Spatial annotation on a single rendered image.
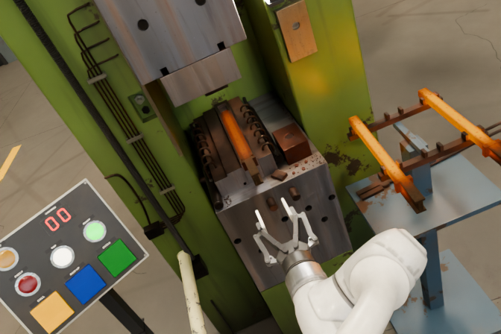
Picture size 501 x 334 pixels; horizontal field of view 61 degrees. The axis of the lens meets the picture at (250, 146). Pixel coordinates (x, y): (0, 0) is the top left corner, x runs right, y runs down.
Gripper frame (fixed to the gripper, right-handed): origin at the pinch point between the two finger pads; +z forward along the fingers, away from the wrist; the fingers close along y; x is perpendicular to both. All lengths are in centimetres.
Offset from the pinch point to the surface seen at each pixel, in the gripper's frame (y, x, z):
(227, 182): -8.7, -3.5, 24.9
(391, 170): 33.5, -2.6, -1.0
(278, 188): 5.1, -9.5, 18.9
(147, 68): -13.7, 40.5, 24.8
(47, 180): -160, -99, 250
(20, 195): -184, -99, 245
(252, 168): 0.2, 2.3, 18.7
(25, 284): -64, 10, 5
